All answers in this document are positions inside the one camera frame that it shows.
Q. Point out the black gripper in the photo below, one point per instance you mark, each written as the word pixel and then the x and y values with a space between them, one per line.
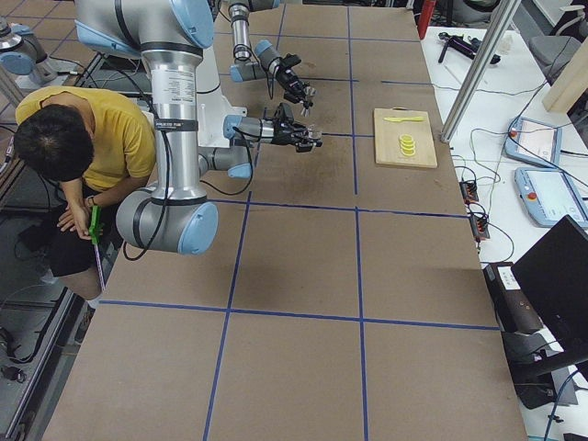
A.
pixel 290 82
pixel 278 132

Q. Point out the clear glass measuring cup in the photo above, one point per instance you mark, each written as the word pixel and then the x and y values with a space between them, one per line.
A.
pixel 314 135

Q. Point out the steel jigger shaker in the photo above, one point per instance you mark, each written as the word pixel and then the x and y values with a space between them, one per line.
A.
pixel 307 103

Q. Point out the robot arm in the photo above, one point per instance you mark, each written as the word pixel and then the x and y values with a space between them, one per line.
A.
pixel 250 41
pixel 196 128

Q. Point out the bamboo cutting board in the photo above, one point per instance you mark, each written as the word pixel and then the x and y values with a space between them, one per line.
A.
pixel 387 143

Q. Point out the yellow plastic knife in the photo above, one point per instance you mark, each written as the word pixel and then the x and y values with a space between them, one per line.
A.
pixel 404 119

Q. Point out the black tool on desk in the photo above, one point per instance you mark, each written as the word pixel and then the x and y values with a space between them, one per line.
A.
pixel 466 46

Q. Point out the person in yellow shirt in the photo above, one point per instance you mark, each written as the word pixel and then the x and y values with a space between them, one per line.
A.
pixel 100 147

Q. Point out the far teach pendant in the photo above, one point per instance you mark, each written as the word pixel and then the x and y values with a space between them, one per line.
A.
pixel 533 142

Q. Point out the teach pendant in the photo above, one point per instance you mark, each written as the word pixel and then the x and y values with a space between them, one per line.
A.
pixel 533 142
pixel 549 195

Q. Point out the grey office chair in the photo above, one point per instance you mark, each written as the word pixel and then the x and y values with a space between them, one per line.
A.
pixel 554 51

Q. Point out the near teach pendant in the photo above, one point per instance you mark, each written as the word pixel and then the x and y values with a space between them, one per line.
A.
pixel 549 195

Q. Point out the wooden board leaning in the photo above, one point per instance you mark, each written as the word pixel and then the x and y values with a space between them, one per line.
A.
pixel 570 85

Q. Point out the black box with label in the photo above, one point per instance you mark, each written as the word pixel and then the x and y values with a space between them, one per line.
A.
pixel 513 308

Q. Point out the black monitor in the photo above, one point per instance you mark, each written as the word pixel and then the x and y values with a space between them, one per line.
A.
pixel 553 276

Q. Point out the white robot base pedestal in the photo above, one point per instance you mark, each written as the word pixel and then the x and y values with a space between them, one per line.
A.
pixel 212 105

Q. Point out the aluminium frame post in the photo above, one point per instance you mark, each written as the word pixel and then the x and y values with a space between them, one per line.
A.
pixel 499 24

